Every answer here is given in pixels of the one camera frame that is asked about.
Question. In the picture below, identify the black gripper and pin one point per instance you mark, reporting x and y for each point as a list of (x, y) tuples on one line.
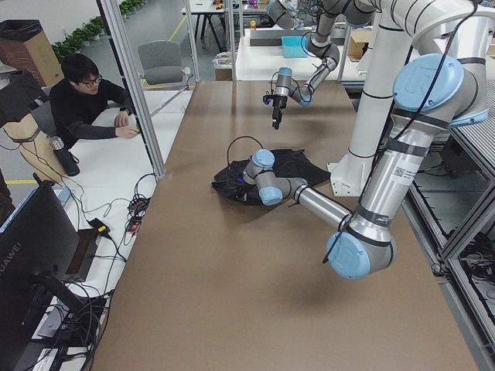
[(240, 188), (278, 103)]

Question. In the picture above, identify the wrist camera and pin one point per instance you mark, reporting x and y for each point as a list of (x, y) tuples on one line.
[(268, 99)]

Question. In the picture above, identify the black water bottle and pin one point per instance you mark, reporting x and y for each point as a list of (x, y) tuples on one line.
[(64, 157)]

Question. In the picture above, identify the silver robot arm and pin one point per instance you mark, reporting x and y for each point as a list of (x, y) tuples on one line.
[(427, 74), (316, 43)]

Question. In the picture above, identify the seated person in black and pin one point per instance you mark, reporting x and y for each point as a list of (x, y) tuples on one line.
[(81, 96)]

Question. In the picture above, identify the black power adapter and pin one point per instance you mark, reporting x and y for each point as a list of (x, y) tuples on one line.
[(101, 227)]

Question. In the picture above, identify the green handled reach grabber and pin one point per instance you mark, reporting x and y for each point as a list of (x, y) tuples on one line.
[(163, 95)]

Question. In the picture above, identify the black computer monitor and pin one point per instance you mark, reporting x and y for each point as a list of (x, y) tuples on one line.
[(37, 246)]

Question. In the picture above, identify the black t-shirt with logo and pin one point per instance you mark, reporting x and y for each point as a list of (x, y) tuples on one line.
[(288, 164)]

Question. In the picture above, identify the power strip with red switches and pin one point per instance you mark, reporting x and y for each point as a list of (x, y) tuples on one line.
[(133, 224)]

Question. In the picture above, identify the grey office chair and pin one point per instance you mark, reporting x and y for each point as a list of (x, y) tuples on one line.
[(161, 62)]

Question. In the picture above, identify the blue plastic bin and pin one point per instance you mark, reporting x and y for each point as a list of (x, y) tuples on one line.
[(294, 47)]

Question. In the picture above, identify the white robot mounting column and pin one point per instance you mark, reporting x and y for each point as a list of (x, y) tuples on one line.
[(387, 57)]

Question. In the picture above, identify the aluminium frame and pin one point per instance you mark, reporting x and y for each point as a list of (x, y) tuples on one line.
[(115, 30)]

